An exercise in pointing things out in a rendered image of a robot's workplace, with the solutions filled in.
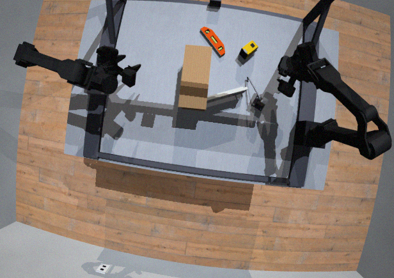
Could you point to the orange spirit level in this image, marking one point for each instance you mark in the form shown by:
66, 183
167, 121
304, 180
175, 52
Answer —
214, 40

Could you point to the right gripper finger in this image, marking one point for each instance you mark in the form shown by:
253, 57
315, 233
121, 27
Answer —
136, 67
119, 58

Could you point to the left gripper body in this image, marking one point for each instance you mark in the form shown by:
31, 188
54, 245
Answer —
287, 88

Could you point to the brown wooden cabinet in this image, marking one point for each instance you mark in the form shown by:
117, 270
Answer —
195, 80

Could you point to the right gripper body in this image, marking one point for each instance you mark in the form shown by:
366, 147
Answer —
128, 74

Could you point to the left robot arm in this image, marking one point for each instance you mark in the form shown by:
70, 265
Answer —
370, 144

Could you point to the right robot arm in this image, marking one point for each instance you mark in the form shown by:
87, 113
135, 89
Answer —
74, 71

